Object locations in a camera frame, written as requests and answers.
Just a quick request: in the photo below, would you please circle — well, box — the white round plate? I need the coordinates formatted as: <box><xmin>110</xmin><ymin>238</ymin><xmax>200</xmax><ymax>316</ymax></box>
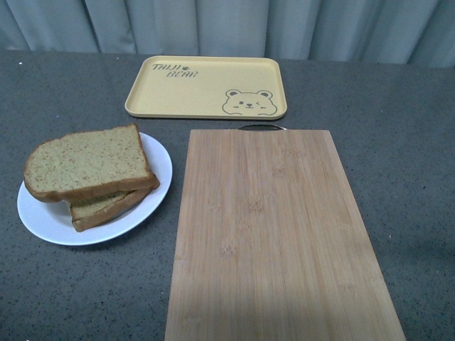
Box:
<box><xmin>17</xmin><ymin>133</ymin><xmax>173</xmax><ymax>246</ymax></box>

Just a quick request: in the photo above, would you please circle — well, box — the grey curtain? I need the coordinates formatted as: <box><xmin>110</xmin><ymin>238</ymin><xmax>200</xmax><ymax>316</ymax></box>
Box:
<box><xmin>1</xmin><ymin>1</ymin><xmax>454</xmax><ymax>67</ymax></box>

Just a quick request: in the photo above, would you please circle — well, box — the bread slice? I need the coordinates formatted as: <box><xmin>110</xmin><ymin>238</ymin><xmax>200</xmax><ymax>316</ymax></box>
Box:
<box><xmin>70</xmin><ymin>188</ymin><xmax>152</xmax><ymax>232</ymax></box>
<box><xmin>23</xmin><ymin>124</ymin><xmax>160</xmax><ymax>202</ymax></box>

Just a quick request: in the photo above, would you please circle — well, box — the bamboo cutting board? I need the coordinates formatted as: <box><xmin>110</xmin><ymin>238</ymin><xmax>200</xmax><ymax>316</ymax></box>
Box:
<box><xmin>165</xmin><ymin>129</ymin><xmax>405</xmax><ymax>340</ymax></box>

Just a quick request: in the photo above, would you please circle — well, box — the yellow bear tray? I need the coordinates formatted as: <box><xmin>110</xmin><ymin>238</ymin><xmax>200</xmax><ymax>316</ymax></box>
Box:
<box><xmin>124</xmin><ymin>55</ymin><xmax>287</xmax><ymax>120</ymax></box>

